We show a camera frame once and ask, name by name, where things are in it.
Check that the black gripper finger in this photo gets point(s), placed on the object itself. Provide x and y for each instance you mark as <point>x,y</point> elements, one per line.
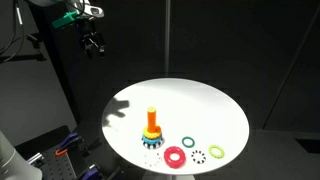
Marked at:
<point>88,48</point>
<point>101,45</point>

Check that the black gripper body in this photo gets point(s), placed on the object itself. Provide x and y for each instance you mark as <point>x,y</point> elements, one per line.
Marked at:
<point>88,31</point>

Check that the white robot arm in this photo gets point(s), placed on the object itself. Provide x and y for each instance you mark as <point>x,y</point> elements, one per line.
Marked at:
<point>81,14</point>

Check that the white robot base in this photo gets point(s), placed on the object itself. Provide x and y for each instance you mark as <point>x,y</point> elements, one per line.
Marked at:
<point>13,166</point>

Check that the purple orange clamp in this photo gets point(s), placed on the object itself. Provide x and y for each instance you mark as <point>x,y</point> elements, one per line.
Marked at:
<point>69,142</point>

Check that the black perforated breadboard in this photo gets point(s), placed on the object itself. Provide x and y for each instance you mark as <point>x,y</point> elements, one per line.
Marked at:
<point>63,167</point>

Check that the purple clamp bottom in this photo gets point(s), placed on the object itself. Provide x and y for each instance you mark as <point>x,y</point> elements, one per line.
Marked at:
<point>92,174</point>

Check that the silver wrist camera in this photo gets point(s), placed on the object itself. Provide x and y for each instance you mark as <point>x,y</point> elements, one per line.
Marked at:
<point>92,11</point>

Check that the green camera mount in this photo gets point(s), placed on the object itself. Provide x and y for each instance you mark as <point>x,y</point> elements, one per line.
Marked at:
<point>68,18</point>

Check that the orange ring holder post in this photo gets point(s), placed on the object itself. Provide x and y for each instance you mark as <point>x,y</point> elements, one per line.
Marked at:
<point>151,115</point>

